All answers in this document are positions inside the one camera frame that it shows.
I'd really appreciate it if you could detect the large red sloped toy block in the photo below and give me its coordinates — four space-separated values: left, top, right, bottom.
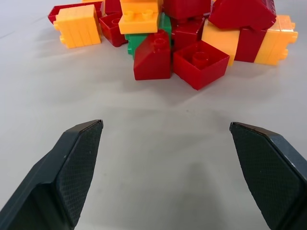
208 0 277 31

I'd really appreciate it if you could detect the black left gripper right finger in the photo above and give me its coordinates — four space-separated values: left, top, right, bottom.
229 121 307 230

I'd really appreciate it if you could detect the yellow studded toy block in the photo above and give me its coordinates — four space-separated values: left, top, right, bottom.
118 0 164 35

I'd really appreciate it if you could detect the yellow ribbed toy block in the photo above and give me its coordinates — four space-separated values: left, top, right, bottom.
253 15 299 67
53 4 102 49

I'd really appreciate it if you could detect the green toy block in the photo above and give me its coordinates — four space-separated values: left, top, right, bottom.
124 12 173 60

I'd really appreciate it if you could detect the red hollow toy block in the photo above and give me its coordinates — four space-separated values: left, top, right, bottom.
98 12 129 48
172 40 230 91

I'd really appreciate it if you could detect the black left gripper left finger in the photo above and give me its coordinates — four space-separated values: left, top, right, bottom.
0 119 104 230

